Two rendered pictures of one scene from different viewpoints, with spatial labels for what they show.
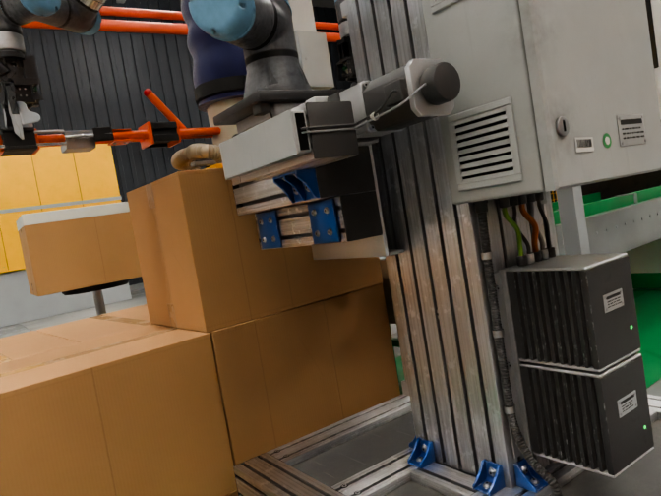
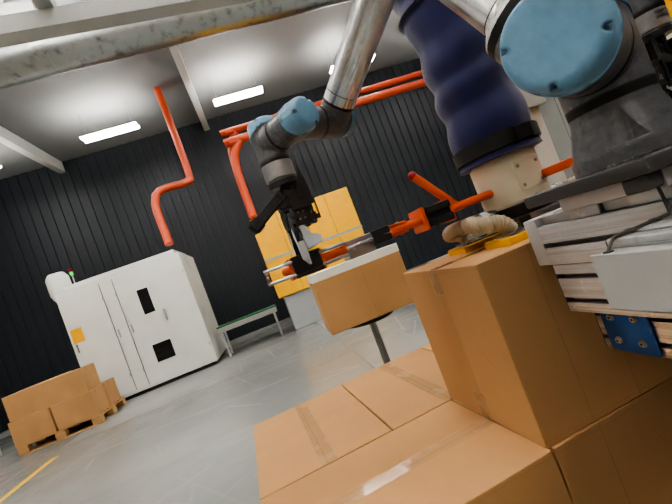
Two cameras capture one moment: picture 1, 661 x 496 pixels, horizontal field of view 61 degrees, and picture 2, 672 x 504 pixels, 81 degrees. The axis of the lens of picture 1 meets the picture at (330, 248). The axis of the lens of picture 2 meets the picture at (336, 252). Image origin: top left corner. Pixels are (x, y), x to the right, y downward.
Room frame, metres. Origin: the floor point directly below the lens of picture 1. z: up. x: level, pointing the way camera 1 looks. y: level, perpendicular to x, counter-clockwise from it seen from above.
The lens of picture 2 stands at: (0.53, 0.24, 1.05)
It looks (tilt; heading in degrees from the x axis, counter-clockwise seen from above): 1 degrees up; 24
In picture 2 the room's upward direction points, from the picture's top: 21 degrees counter-clockwise
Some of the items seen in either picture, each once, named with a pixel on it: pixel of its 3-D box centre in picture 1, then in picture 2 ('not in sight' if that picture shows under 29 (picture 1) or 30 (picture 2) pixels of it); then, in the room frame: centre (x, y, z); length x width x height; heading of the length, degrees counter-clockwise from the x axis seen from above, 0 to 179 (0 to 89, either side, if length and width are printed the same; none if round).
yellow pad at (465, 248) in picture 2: not in sight; (503, 227); (1.78, 0.27, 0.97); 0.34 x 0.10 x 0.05; 127
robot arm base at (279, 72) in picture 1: (274, 80); (620, 127); (1.24, 0.06, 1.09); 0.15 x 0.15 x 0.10
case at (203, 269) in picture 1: (257, 238); (553, 300); (1.71, 0.21, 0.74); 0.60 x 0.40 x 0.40; 127
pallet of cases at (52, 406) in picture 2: not in sight; (68, 401); (4.38, 7.35, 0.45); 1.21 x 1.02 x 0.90; 124
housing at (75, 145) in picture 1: (77, 141); (357, 247); (1.43, 0.58, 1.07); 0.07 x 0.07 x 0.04; 37
